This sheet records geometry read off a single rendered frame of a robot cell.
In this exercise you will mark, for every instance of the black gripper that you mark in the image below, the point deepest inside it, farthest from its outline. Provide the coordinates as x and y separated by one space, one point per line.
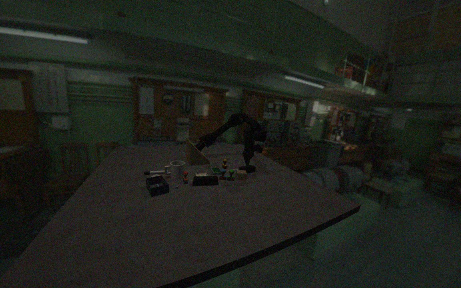
248 152

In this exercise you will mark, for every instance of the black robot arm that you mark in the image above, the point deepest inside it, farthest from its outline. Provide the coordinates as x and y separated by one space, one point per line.
256 133

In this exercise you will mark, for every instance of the grey mug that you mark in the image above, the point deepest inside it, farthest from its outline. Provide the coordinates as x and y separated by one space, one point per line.
176 169

